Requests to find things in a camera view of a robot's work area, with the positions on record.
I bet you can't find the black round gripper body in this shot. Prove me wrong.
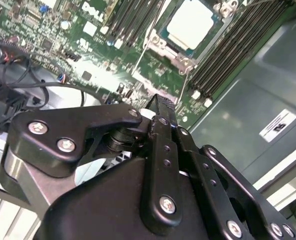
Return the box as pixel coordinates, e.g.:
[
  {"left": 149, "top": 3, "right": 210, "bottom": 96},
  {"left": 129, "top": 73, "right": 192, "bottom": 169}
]
[{"left": 37, "top": 156, "right": 210, "bottom": 240}]

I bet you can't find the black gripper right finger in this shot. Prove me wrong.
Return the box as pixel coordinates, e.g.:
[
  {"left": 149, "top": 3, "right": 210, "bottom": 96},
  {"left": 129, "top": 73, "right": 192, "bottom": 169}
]
[{"left": 162, "top": 98, "right": 296, "bottom": 240}]

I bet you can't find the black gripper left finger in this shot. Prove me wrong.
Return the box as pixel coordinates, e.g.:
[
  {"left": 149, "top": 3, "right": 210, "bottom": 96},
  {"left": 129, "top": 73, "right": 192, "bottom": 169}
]
[{"left": 0, "top": 94, "right": 184, "bottom": 236}]

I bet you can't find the silver CPU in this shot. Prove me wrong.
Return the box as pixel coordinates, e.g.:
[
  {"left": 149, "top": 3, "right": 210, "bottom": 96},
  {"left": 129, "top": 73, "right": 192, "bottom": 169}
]
[{"left": 162, "top": 0, "right": 225, "bottom": 51}]

